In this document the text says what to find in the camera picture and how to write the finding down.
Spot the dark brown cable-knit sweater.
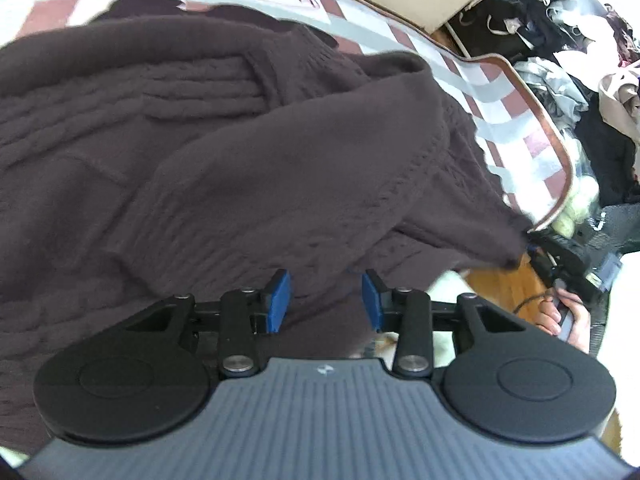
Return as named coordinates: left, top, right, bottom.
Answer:
left=1, top=8, right=532, bottom=454

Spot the checkered pink grey rug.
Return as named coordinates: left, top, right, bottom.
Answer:
left=1, top=0, right=574, bottom=228

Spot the person's right hand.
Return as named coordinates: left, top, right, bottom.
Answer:
left=534, top=288, right=591, bottom=353

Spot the green tennis balls bag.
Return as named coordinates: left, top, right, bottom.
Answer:
left=551, top=176, right=599, bottom=238

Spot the black bag with straps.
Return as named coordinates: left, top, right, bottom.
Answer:
left=447, top=0, right=575, bottom=63

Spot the grey clothes pile background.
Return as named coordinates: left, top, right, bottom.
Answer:
left=514, top=0, right=639, bottom=206

